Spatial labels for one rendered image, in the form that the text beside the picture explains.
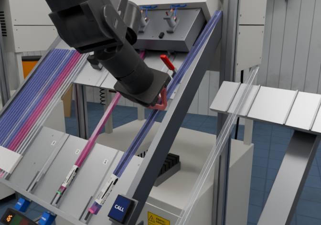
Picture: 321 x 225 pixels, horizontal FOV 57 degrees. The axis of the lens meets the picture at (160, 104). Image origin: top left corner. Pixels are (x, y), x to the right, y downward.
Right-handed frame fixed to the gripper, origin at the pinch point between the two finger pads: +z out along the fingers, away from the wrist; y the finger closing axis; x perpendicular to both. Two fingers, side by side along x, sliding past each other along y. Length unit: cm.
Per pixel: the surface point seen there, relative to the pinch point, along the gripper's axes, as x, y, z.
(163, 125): 1.1, 5.2, 12.4
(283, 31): -204, 83, 232
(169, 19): -26.2, 18.4, 6.5
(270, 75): -163, 85, 264
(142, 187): 16.5, 1.5, 13.1
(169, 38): -22.4, 17.7, 10.0
